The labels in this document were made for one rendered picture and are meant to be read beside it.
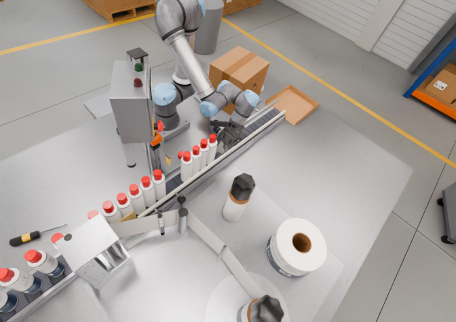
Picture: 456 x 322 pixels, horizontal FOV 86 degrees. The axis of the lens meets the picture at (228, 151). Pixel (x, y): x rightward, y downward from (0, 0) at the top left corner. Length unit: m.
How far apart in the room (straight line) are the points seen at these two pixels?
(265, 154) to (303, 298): 0.74
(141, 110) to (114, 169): 0.67
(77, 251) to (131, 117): 0.41
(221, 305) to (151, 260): 0.31
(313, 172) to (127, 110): 1.09
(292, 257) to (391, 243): 1.75
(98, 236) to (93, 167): 0.58
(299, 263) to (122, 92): 0.82
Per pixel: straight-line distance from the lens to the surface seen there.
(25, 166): 1.51
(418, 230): 2.94
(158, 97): 1.29
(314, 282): 1.19
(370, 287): 2.41
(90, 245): 0.87
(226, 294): 1.07
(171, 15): 1.07
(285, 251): 1.01
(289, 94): 1.92
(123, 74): 0.79
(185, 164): 1.08
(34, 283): 1.12
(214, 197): 1.19
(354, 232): 1.44
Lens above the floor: 1.94
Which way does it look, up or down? 52 degrees down
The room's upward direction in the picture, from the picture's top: 14 degrees clockwise
